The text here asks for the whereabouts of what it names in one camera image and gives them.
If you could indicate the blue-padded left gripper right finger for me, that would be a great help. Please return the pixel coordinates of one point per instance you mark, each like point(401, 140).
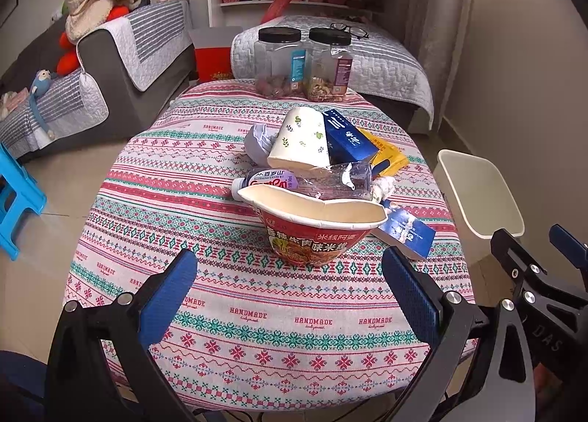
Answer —
point(425, 306)

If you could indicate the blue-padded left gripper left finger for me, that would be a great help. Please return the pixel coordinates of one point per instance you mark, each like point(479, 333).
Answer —
point(156, 303)

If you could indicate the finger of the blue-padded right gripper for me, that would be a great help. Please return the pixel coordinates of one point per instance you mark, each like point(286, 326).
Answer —
point(570, 247)
point(553, 311)

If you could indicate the red instant noodle bowl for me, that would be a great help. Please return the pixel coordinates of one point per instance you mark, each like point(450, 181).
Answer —
point(303, 230)

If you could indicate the crushed Ganten water bottle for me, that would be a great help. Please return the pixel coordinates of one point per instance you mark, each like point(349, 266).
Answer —
point(352, 180)

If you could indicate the yellow snack wrapper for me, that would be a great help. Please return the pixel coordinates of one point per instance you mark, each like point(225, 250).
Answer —
point(388, 160)

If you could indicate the blue cardboard box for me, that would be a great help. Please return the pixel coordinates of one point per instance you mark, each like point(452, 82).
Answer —
point(346, 143)

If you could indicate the white floral paper cup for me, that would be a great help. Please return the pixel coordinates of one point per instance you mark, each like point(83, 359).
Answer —
point(301, 144)

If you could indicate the white plastic trash bin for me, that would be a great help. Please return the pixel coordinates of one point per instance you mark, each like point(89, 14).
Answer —
point(479, 200)

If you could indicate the blue white small box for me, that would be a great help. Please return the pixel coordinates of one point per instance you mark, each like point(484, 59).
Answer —
point(403, 230)

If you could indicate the patterned handmade tablecloth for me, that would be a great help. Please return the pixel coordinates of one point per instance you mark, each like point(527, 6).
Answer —
point(254, 332)

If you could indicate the blue plastic stool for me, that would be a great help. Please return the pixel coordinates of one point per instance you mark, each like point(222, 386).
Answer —
point(19, 193)

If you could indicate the crumpled white paper ball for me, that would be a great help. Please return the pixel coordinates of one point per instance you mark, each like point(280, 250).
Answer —
point(258, 143)

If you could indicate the dark grey sofa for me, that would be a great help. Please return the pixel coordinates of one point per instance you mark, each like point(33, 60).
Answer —
point(92, 82)

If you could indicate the grey quilted ottoman cover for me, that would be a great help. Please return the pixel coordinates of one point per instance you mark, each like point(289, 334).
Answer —
point(382, 66)

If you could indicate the blue plush toy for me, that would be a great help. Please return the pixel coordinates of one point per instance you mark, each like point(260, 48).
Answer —
point(40, 86)

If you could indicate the jar with purple label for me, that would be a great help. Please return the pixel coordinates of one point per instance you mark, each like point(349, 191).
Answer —
point(328, 65)

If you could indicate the orange red cushions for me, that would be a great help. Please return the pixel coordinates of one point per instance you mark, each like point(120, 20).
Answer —
point(69, 61)

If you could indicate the red gift box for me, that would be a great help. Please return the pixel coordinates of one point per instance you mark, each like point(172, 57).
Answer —
point(212, 51)

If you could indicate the grey quilted sofa cover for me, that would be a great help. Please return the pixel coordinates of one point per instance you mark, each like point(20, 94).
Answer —
point(151, 38)

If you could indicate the jar with teal label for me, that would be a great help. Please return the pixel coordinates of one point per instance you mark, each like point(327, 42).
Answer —
point(279, 62)

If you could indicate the black eyeglasses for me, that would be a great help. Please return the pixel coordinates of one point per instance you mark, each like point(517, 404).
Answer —
point(355, 31)

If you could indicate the white embroidered curtain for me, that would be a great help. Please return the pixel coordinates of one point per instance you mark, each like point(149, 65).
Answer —
point(434, 32)

